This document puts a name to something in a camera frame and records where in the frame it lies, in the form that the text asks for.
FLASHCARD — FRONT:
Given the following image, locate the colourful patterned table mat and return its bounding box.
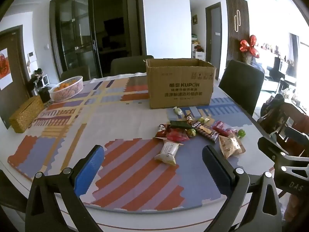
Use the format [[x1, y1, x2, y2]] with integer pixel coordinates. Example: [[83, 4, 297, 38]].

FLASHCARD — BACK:
[[7, 76, 254, 211]]

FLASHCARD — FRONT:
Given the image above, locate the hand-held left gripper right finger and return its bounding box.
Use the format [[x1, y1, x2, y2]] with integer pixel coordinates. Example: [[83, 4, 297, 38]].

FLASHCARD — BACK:
[[202, 145, 284, 232]]

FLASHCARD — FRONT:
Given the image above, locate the pink red snack packet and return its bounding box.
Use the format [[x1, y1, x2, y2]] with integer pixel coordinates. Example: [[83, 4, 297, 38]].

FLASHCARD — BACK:
[[212, 120, 238, 137]]

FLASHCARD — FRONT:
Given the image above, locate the white hallway shelf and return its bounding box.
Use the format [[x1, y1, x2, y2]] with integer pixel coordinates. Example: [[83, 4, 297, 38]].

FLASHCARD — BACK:
[[192, 40, 205, 60]]

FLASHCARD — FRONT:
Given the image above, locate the white snack packet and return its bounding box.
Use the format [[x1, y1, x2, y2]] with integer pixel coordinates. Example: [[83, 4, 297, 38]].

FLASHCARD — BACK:
[[154, 140, 184, 166]]

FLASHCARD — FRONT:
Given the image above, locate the dark red snack packet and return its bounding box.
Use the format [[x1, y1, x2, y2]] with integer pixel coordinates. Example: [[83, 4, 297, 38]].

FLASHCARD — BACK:
[[154, 124, 171, 138]]

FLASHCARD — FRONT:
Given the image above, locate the dark wooden door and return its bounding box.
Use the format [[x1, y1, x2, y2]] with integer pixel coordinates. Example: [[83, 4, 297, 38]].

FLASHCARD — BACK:
[[0, 25, 32, 128]]

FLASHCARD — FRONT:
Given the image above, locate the dark slatted wall panel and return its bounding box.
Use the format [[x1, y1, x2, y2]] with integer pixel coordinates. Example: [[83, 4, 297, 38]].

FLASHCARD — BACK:
[[225, 0, 250, 63]]

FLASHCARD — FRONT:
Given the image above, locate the beige brown snack packet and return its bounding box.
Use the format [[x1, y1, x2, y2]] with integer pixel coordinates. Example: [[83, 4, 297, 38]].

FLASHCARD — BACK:
[[218, 135, 243, 159]]

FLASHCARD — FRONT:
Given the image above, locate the dark figure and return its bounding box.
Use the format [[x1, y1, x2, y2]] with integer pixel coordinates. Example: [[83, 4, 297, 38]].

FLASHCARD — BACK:
[[29, 69, 44, 89]]

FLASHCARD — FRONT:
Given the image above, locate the black holder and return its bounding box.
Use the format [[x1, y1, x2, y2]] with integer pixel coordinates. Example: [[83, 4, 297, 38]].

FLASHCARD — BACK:
[[39, 87, 51, 103]]

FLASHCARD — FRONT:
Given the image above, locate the red paper door poster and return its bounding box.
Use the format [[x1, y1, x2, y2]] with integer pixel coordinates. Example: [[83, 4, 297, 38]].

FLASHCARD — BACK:
[[0, 48, 13, 90]]

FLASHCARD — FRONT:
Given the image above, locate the dark framed hallway door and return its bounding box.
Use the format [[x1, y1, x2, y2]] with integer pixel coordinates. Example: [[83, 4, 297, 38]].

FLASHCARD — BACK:
[[205, 2, 222, 78]]

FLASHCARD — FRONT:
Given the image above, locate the wooden chair with clothes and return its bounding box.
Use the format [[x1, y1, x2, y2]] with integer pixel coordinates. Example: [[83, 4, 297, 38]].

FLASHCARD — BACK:
[[257, 93, 309, 155]]

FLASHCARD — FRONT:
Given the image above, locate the pile of oranges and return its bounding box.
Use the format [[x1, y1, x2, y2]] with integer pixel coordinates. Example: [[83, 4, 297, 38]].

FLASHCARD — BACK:
[[53, 82, 73, 92]]

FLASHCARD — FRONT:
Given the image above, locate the brown cardboard box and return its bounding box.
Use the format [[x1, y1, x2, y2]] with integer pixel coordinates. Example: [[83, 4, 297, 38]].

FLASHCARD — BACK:
[[145, 58, 217, 109]]

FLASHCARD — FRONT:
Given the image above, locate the shiny red snack packet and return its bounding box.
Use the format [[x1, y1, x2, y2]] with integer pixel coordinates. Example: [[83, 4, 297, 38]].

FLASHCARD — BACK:
[[166, 129, 190, 142]]

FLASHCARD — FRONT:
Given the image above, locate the dark glass sliding door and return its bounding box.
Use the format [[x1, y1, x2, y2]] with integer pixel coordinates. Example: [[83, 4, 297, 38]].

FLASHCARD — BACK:
[[49, 0, 148, 80]]

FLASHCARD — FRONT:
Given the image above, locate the brown striped biscuit packet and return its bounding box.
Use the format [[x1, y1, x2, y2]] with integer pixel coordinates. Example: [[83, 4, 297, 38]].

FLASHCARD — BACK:
[[191, 121, 219, 142]]

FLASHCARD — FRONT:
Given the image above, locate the dark green snack packet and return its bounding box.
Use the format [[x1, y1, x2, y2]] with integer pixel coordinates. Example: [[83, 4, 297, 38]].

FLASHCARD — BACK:
[[170, 120, 192, 130]]

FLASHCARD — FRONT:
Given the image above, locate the pink plastic basket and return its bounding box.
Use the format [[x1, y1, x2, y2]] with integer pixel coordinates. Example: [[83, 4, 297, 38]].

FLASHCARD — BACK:
[[48, 76, 84, 102]]

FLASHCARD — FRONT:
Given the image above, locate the red foil balloon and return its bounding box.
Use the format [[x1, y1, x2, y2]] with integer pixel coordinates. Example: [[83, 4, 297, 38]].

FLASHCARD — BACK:
[[240, 35, 261, 58]]

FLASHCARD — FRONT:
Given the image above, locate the woven tissue box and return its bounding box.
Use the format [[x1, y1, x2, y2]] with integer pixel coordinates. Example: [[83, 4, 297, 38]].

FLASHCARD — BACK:
[[9, 95, 45, 133]]

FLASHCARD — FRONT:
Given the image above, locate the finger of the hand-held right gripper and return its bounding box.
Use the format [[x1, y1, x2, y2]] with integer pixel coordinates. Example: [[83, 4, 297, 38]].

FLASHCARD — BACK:
[[257, 136, 289, 161]]

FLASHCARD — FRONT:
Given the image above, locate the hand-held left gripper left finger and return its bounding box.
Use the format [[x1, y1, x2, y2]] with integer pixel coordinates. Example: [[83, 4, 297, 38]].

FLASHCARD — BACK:
[[24, 144, 105, 232]]

